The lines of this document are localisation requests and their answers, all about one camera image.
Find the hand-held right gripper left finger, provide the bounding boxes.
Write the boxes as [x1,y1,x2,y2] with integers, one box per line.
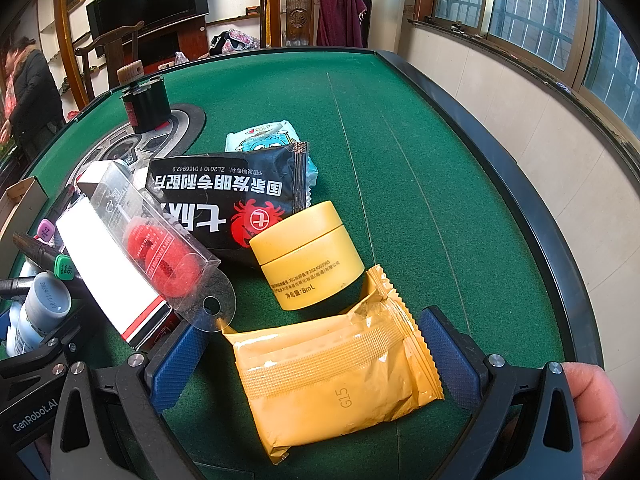
[50,321,211,480]

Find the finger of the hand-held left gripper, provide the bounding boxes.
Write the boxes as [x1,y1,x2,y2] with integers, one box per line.
[0,277,53,297]
[0,310,90,395]

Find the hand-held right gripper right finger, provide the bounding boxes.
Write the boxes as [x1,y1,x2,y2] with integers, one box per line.
[419,305,586,480]

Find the white plastic bottle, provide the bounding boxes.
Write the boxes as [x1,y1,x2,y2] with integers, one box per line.
[23,271,72,336]
[5,305,51,357]

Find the brown cardboard box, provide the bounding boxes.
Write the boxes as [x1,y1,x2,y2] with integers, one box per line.
[0,176,49,262]

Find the yellow foil packet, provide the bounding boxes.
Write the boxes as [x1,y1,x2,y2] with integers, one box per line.
[221,264,446,467]

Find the white box pink label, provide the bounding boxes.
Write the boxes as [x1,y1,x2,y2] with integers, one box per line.
[77,160,134,199]

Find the light blue tissue packet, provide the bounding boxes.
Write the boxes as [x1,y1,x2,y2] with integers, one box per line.
[224,119,319,187]

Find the person's right hand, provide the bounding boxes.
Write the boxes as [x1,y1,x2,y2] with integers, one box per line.
[567,364,635,480]

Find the green cap marker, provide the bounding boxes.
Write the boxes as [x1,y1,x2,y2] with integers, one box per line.
[12,231,77,282]

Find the purple cap marker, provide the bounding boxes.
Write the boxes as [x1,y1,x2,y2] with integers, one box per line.
[32,217,67,247]

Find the white power adapter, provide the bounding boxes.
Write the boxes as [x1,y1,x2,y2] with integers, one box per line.
[55,204,184,351]

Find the clear plastic box red item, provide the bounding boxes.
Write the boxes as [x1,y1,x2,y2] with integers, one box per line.
[75,160,237,334]

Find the green mahjong table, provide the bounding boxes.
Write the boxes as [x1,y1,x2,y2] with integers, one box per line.
[0,46,605,480]

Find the yellow plastic jar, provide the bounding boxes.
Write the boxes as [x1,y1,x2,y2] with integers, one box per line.
[248,200,365,311]

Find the black snack packet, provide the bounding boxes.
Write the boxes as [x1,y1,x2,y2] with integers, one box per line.
[144,141,311,266]

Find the round silver table control panel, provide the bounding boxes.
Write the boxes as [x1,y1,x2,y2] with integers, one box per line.
[64,103,207,196]

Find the dark wooden chair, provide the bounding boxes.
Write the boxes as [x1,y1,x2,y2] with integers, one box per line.
[74,20,146,102]

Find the black television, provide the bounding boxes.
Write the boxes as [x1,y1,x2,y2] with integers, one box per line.
[85,0,210,37]

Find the floral bag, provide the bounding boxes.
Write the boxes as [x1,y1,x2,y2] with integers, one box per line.
[207,29,262,57]

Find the window with metal bars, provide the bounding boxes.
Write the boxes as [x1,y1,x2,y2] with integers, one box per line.
[429,0,640,128]

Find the maroon cloth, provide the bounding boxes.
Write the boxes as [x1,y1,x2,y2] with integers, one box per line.
[317,0,369,49]

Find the carved wooden chair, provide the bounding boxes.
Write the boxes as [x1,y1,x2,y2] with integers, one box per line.
[253,0,321,49]

